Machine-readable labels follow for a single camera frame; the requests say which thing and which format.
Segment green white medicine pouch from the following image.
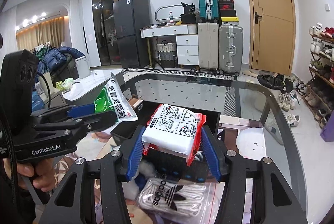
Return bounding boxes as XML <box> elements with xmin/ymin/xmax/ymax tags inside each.
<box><xmin>94</xmin><ymin>72</ymin><xmax>138</xmax><ymax>134</ymax></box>

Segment adidas laces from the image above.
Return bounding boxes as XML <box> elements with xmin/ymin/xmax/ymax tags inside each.
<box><xmin>137</xmin><ymin>178</ymin><xmax>221</xmax><ymax>223</ymax></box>

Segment red white soft packet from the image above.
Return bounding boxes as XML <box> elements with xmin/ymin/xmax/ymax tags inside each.
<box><xmin>142</xmin><ymin>104</ymin><xmax>206</xmax><ymax>166</ymax></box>

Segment person's left hand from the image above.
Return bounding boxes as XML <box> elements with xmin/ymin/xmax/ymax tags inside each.
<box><xmin>17</xmin><ymin>159</ymin><xmax>56</xmax><ymax>192</ymax></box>

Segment grey side cabinet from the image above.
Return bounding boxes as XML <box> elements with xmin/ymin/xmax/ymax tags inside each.
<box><xmin>50</xmin><ymin>69</ymin><xmax>125</xmax><ymax>107</ymax></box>

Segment blue puffer jacket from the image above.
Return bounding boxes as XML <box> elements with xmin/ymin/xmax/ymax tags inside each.
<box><xmin>36</xmin><ymin>47</ymin><xmax>84</xmax><ymax>85</ymax></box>

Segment purple bag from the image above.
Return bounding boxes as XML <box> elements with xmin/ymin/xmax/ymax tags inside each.
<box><xmin>320</xmin><ymin>113</ymin><xmax>334</xmax><ymax>142</ymax></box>

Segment woven laundry basket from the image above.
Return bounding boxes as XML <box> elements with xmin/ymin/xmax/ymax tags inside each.
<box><xmin>156</xmin><ymin>40</ymin><xmax>177</xmax><ymax>68</ymax></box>

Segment black refrigerator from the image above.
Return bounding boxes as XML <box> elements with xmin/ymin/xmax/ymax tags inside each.
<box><xmin>113</xmin><ymin>0</ymin><xmax>151</xmax><ymax>68</ymax></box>

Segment wooden shoe rack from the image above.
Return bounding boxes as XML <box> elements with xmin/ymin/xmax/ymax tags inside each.
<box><xmin>303</xmin><ymin>23</ymin><xmax>333</xmax><ymax>129</ymax></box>

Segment white drawer desk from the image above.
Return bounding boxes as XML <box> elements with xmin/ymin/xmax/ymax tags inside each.
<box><xmin>140</xmin><ymin>23</ymin><xmax>199</xmax><ymax>67</ymax></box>

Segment plastic water bottle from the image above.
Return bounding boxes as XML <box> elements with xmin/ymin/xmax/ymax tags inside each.
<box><xmin>169</xmin><ymin>11</ymin><xmax>174</xmax><ymax>25</ymax></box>

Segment beige suitcase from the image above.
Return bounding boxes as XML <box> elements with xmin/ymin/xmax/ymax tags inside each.
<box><xmin>197</xmin><ymin>23</ymin><xmax>219</xmax><ymax>70</ymax></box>

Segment silver suitcase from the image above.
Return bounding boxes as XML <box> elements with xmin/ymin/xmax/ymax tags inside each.
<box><xmin>219</xmin><ymin>25</ymin><xmax>243</xmax><ymax>76</ymax></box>

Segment teal suitcase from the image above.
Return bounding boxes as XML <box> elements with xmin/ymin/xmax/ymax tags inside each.
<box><xmin>198</xmin><ymin>0</ymin><xmax>219</xmax><ymax>23</ymax></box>

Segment stack of shoe boxes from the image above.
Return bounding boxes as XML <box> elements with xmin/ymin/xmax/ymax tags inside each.
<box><xmin>219</xmin><ymin>0</ymin><xmax>239</xmax><ymax>26</ymax></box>

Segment wooden door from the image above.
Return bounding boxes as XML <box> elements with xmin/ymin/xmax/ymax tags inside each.
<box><xmin>249</xmin><ymin>0</ymin><xmax>296</xmax><ymax>75</ymax></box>

